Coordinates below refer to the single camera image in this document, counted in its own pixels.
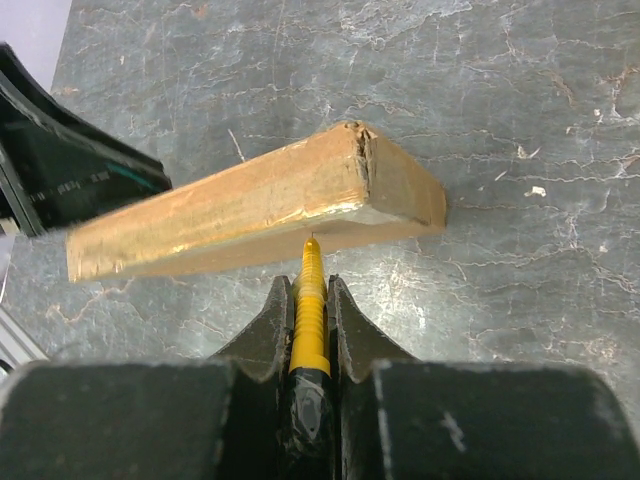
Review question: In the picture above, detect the yellow utility knife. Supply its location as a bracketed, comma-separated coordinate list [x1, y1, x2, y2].
[279, 237, 335, 479]

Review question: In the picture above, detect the brown cardboard express box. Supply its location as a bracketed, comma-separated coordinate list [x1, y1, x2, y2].
[66, 121, 447, 282]

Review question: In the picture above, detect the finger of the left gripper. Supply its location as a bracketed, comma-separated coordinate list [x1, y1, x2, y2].
[1, 44, 172, 237]

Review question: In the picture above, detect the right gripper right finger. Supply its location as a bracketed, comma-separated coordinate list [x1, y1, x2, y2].
[328, 276, 639, 479]

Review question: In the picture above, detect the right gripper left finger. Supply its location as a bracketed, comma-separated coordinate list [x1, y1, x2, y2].
[1, 276, 293, 479]

